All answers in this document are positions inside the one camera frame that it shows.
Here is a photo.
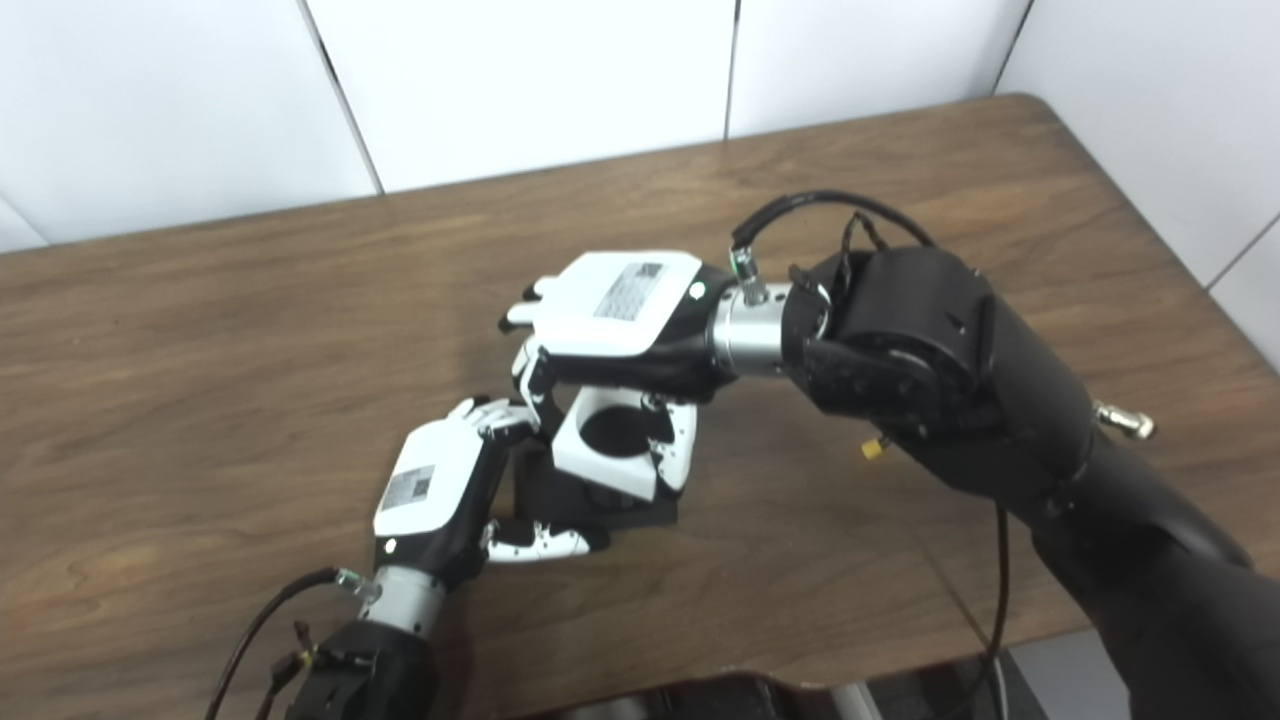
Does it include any white square piece with hole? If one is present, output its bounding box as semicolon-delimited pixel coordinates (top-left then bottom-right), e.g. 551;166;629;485
550;385;681;501

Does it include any black peg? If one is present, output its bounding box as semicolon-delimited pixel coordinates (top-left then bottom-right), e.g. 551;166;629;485
515;405;681;531

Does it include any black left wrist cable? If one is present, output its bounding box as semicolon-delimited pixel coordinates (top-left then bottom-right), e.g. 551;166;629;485
205;567;381;720

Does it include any gray table leg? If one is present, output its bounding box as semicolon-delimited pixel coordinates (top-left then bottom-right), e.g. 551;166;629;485
830;682;886;720

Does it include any black hanging arm cable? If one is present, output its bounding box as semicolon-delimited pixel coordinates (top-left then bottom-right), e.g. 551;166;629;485
955;503;1011;720

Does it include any white and black left hand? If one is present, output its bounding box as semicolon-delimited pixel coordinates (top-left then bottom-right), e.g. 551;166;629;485
373;397;611;591

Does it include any silver plug on arm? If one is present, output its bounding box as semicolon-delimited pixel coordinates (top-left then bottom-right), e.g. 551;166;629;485
1093;400;1157;441

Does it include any white and black right hand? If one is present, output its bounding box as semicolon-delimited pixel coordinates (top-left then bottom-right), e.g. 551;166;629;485
498;250;741;501

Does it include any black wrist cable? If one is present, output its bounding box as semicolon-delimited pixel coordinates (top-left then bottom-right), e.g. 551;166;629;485
205;567;381;720
730;190;938;301

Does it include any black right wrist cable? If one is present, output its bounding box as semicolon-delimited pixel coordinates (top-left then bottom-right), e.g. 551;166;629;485
730;190;938;301

